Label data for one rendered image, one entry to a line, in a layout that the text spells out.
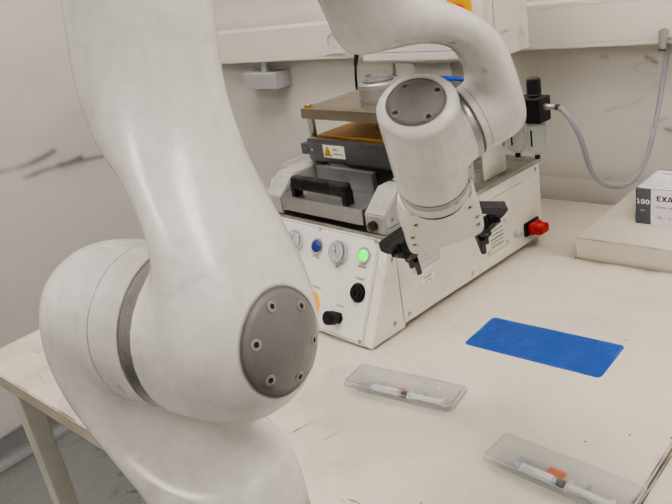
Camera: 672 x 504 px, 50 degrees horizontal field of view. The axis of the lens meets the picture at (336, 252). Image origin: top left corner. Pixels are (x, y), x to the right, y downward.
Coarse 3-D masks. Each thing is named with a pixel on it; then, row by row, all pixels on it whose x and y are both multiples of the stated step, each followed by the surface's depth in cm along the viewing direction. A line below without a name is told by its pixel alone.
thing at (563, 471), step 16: (496, 448) 90; (512, 448) 90; (528, 448) 89; (544, 448) 89; (512, 464) 87; (528, 464) 86; (544, 464) 86; (560, 464) 86; (576, 464) 85; (544, 480) 84; (560, 480) 83; (576, 480) 83; (592, 480) 82; (608, 480) 82; (624, 480) 82; (592, 496) 80; (608, 496) 80; (624, 496) 79
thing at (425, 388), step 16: (368, 368) 112; (384, 368) 111; (368, 384) 108; (384, 384) 107; (400, 384) 107; (416, 384) 106; (432, 384) 105; (448, 384) 105; (432, 400) 102; (448, 400) 101
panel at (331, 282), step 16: (288, 224) 138; (304, 224) 134; (304, 240) 134; (320, 240) 130; (352, 240) 125; (368, 240) 122; (304, 256) 134; (320, 256) 131; (352, 256) 125; (368, 256) 122; (320, 272) 130; (336, 272) 127; (352, 272) 125; (368, 272) 122; (320, 288) 130; (336, 288) 127; (368, 288) 122; (320, 304) 130; (336, 304) 127; (352, 304) 124; (368, 304) 122; (320, 320) 130; (352, 320) 124; (352, 336) 124
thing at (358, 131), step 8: (336, 128) 142; (344, 128) 141; (352, 128) 140; (360, 128) 139; (368, 128) 138; (376, 128) 136; (320, 136) 139; (328, 136) 138; (336, 136) 136; (344, 136) 135; (352, 136) 134; (360, 136) 133; (368, 136) 132; (376, 136) 131
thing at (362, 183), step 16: (320, 176) 138; (336, 176) 134; (352, 176) 131; (368, 176) 128; (288, 192) 138; (304, 192) 136; (368, 192) 129; (288, 208) 137; (304, 208) 133; (320, 208) 130; (336, 208) 126; (352, 208) 123
